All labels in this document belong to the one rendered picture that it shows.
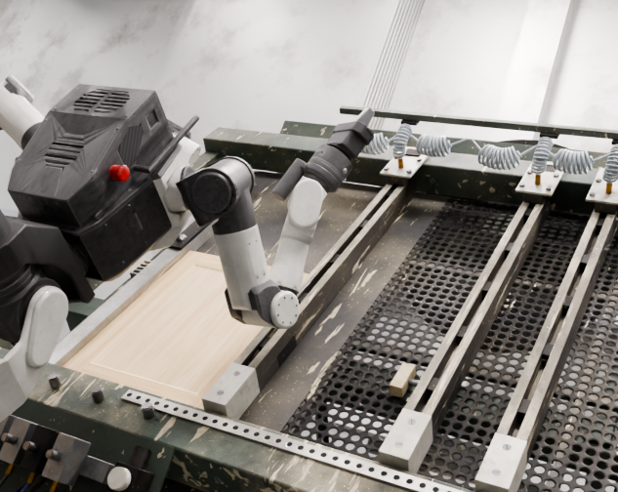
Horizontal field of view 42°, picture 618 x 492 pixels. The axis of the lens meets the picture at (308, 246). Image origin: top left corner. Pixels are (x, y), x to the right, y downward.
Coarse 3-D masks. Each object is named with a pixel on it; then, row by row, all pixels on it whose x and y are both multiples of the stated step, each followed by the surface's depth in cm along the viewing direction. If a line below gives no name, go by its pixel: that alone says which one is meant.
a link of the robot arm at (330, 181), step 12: (300, 168) 177; (312, 168) 175; (324, 168) 175; (288, 180) 176; (324, 180) 175; (336, 180) 176; (276, 192) 175; (288, 192) 176; (324, 192) 175; (288, 204) 181
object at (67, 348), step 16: (256, 192) 263; (192, 240) 236; (160, 256) 231; (176, 256) 230; (144, 272) 224; (160, 272) 225; (128, 288) 218; (144, 288) 220; (112, 304) 213; (128, 304) 215; (96, 320) 207; (80, 336) 202; (64, 352) 197
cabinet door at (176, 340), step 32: (192, 256) 232; (160, 288) 220; (192, 288) 219; (224, 288) 217; (128, 320) 209; (160, 320) 208; (192, 320) 206; (224, 320) 205; (96, 352) 199; (128, 352) 198; (160, 352) 197; (192, 352) 195; (224, 352) 194; (128, 384) 188; (160, 384) 186; (192, 384) 185
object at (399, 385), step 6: (402, 366) 179; (408, 366) 179; (414, 366) 179; (402, 372) 178; (408, 372) 177; (414, 372) 179; (396, 378) 176; (402, 378) 176; (408, 378) 176; (390, 384) 175; (396, 384) 175; (402, 384) 174; (390, 390) 176; (396, 390) 175; (402, 390) 174; (402, 396) 175
